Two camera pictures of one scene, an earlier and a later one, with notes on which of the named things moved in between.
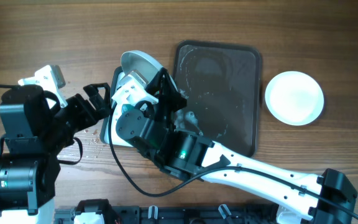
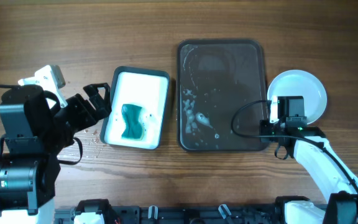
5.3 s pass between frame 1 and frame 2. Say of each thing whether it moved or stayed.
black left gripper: stayed
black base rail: stayed
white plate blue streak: moved
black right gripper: moved
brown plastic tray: stayed
